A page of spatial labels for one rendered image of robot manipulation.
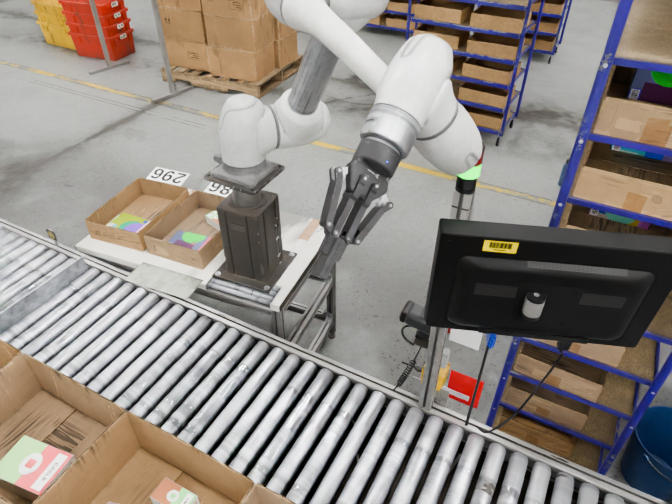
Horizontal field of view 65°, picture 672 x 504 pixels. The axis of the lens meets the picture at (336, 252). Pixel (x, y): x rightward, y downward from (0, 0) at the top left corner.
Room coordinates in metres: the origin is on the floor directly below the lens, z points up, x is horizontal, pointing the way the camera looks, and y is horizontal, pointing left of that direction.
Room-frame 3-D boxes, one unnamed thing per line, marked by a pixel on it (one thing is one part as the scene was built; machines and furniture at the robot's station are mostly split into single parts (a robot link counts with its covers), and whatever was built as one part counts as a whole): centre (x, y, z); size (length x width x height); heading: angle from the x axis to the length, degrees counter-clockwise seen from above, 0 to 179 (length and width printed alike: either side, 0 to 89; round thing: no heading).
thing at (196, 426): (1.03, 0.37, 0.72); 0.52 x 0.05 x 0.05; 152
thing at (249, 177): (1.67, 0.35, 1.23); 0.22 x 0.18 x 0.06; 63
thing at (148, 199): (1.98, 0.89, 0.80); 0.38 x 0.28 x 0.10; 159
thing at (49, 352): (1.34, 0.95, 0.72); 0.52 x 0.05 x 0.05; 152
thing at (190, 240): (1.77, 0.63, 0.78); 0.19 x 0.14 x 0.02; 71
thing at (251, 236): (1.66, 0.33, 0.91); 0.26 x 0.26 x 0.33; 68
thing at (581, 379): (1.38, -0.92, 0.59); 0.40 x 0.30 x 0.10; 150
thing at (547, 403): (1.39, -0.92, 0.39); 0.40 x 0.30 x 0.10; 152
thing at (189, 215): (1.86, 0.60, 0.80); 0.38 x 0.28 x 0.10; 157
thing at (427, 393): (0.99, -0.29, 1.11); 0.12 x 0.05 x 0.88; 62
